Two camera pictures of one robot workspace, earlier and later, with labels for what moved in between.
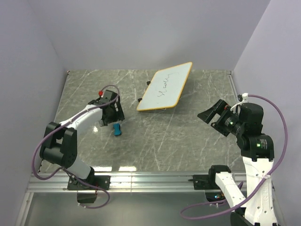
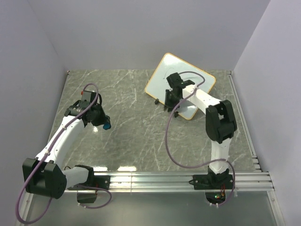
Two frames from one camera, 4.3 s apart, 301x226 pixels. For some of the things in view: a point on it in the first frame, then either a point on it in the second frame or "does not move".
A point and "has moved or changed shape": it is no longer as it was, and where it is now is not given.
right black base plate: x=205 y=182 does not move
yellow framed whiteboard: x=166 y=88 has moved or changed shape
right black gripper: x=220 y=107 to x=167 y=104
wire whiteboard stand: x=139 y=99 to x=176 y=113
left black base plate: x=102 y=181 does not move
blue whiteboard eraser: x=117 y=129 to x=106 y=125
